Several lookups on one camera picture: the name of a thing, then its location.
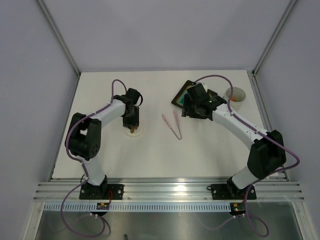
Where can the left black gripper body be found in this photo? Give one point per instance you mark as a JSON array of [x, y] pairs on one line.
[[129, 119]]

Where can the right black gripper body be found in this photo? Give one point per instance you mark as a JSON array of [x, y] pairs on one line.
[[192, 111]]

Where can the brown handle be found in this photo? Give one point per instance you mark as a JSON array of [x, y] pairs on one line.
[[132, 129]]

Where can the white round lid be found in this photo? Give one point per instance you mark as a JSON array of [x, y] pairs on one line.
[[136, 132]]

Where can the white cylindrical container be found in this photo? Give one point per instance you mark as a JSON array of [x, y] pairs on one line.
[[237, 93]]

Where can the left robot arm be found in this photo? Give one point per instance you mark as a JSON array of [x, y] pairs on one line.
[[83, 142]]

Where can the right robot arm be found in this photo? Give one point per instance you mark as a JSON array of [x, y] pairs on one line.
[[265, 155]]

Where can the dark square teal plate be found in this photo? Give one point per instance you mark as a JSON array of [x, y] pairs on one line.
[[178, 100]]

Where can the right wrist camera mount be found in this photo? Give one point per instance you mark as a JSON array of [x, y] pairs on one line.
[[205, 86]]

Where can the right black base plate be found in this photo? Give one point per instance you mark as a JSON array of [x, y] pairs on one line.
[[219, 191]]

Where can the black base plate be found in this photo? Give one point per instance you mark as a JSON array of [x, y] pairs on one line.
[[219, 191], [102, 192]]

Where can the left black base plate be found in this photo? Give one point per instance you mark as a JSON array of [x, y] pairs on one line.
[[102, 192]]

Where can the left aluminium frame post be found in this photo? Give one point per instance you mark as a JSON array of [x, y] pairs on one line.
[[41, 4]]

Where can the aluminium frame post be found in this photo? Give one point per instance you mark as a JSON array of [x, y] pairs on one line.
[[275, 35], [41, 4]]

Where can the white slotted cable duct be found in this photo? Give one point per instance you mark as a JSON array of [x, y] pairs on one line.
[[164, 207]]

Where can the aluminium rail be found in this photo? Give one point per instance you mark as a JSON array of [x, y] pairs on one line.
[[189, 189]]

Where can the right aluminium frame post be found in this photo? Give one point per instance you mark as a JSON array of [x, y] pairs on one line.
[[275, 35]]

